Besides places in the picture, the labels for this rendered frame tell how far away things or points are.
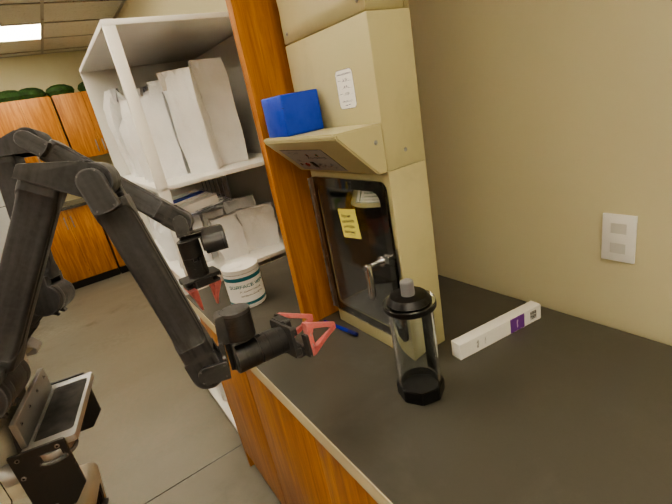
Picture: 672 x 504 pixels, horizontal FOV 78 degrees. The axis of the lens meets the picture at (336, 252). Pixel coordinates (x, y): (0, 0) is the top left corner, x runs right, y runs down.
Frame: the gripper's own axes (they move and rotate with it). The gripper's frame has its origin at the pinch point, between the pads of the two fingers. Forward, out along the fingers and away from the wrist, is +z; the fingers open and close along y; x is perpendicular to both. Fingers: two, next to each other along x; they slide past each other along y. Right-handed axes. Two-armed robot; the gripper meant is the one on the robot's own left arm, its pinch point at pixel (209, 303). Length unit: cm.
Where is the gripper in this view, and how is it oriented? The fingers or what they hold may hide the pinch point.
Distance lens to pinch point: 124.6
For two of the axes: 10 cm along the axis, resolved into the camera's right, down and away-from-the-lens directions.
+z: 2.1, 9.2, 3.3
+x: -5.8, -1.6, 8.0
